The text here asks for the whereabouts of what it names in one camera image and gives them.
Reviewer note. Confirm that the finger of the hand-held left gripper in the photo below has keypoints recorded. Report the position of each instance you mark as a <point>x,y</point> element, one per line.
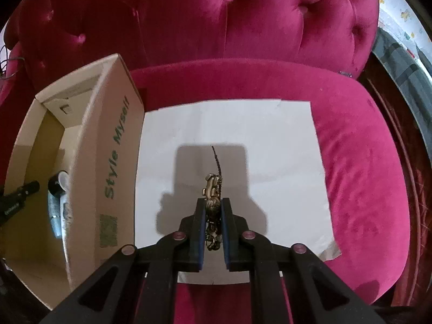
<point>20,195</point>

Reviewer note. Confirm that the white paper sheet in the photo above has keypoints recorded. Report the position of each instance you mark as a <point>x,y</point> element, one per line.
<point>270,158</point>

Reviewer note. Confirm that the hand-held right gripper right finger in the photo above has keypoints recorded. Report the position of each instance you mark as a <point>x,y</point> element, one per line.
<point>226,236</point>

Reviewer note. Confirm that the light blue tube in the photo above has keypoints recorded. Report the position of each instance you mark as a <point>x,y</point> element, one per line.
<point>57,222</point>

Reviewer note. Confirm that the red velvet tufted sofa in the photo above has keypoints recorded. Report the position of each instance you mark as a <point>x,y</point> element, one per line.
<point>253,23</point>

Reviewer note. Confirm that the grey plaid cloth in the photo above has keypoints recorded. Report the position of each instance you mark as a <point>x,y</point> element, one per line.
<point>401,67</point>

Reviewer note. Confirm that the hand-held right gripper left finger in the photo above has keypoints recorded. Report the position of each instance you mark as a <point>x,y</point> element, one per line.
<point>201,236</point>

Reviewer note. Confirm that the cardboard box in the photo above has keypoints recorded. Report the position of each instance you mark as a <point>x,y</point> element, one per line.
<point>114,141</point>

